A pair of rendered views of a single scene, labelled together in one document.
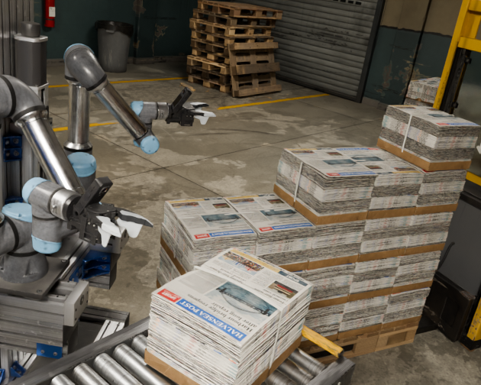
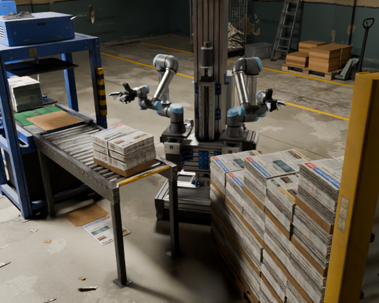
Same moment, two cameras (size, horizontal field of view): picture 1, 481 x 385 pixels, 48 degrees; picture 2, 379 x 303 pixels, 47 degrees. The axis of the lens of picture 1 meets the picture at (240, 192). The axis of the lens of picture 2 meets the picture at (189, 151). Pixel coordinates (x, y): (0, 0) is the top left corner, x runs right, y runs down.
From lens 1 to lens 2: 3.62 m
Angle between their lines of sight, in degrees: 91
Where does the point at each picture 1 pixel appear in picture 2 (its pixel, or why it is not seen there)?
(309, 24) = not seen: outside the picture
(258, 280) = (126, 138)
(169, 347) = not seen: hidden behind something
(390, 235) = (280, 246)
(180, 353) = not seen: hidden behind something
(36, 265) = (171, 127)
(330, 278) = (250, 242)
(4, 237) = (163, 109)
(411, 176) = (284, 198)
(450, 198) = (317, 255)
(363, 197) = (261, 191)
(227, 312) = (107, 133)
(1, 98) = (160, 61)
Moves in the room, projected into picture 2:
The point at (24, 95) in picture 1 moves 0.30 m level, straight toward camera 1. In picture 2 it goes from (167, 62) to (130, 65)
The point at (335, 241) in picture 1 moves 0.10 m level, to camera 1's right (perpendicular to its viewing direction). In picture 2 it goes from (253, 215) to (252, 224)
